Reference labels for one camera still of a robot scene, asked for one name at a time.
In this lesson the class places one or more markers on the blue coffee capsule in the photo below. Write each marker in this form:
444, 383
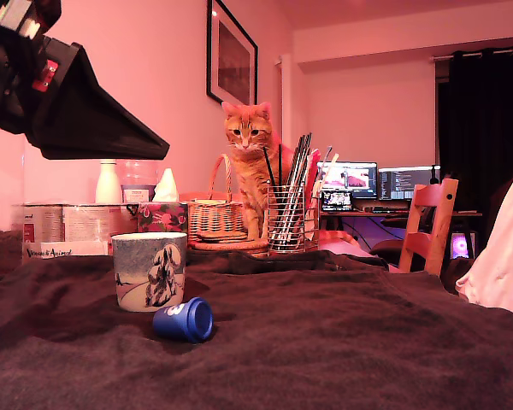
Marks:
184, 322

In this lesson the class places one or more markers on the glass jar of coffee beans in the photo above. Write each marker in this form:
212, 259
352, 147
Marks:
2, 252

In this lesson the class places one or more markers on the white cup with winter print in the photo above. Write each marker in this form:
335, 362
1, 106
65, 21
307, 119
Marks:
137, 273

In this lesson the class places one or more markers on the white bottle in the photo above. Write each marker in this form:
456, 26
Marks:
108, 183

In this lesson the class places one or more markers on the large clear water bottle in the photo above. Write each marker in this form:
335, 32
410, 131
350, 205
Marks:
139, 179

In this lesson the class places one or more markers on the white tissue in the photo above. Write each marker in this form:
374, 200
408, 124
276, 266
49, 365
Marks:
166, 188

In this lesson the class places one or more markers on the floral tissue box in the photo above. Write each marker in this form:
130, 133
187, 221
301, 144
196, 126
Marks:
162, 218

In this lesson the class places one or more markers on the white cardboard can tray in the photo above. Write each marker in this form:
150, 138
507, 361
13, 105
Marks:
68, 250

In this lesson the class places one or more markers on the black framed picture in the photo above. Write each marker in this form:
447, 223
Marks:
232, 55

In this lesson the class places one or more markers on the orange tabby cat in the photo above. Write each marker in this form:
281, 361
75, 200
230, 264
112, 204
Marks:
250, 171

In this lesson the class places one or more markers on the square cork coaster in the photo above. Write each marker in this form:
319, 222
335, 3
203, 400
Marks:
221, 236

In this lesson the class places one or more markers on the black straw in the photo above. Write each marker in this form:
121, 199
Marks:
268, 164
281, 162

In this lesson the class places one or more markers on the round cork trivet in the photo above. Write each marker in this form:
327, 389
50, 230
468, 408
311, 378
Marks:
224, 247

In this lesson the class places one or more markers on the bundle of metal chopsticks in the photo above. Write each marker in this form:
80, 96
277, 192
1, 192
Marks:
298, 171

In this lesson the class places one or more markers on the red and white packet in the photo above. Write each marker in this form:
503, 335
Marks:
313, 171

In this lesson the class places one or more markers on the pale wooden utensil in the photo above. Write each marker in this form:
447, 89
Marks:
332, 164

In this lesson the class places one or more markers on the small screen under monitor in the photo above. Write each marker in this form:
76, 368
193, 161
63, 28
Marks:
337, 200

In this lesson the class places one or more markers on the computer monitor with video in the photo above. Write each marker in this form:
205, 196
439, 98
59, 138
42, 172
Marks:
357, 177

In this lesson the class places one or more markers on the wooden desk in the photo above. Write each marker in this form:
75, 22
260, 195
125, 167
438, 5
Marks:
367, 213

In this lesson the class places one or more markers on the dark brown cloth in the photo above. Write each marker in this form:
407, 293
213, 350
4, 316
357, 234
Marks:
303, 341

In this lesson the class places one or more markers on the computer monitor with code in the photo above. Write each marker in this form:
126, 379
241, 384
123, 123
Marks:
406, 183

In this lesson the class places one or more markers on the wooden chair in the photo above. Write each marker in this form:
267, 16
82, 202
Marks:
429, 239

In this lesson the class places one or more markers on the dark curtain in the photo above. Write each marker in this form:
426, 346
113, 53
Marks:
483, 128

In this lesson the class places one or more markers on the computer case with glowing fan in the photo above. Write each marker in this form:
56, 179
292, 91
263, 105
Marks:
462, 247

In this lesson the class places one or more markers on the pale pink cloth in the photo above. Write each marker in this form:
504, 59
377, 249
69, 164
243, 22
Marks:
500, 256

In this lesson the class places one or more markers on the grey camera box on bracket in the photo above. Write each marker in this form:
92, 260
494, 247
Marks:
17, 19

